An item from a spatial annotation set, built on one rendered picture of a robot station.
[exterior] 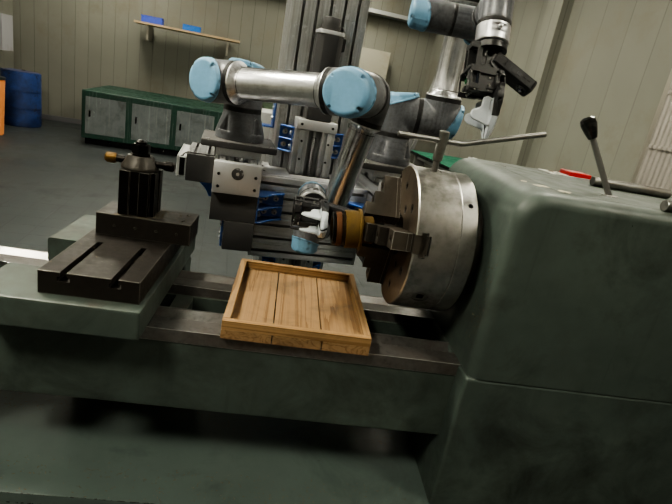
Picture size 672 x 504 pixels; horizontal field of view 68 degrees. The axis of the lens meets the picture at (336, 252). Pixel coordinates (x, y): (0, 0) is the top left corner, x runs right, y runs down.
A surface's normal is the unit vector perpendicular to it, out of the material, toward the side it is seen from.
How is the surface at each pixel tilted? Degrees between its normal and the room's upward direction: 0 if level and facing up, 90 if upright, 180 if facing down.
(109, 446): 0
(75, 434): 0
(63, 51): 90
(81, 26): 90
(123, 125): 90
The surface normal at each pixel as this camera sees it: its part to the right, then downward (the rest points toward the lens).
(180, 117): 0.20, 0.34
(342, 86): -0.30, 0.24
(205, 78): -0.54, 0.18
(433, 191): 0.18, -0.54
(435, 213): 0.15, -0.26
